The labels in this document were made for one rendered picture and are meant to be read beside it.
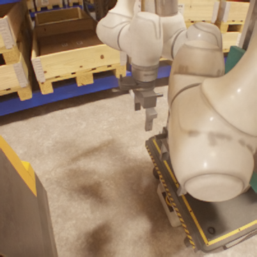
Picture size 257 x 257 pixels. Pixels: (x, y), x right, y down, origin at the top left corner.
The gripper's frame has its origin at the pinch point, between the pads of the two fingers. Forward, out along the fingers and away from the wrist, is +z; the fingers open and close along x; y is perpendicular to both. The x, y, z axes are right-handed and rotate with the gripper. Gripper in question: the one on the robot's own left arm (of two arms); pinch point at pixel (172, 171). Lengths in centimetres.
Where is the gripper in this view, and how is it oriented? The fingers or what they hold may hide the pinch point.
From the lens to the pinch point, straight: 61.2
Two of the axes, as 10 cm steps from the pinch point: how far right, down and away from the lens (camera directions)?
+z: 0.1, 7.4, 6.7
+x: 2.8, 6.5, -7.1
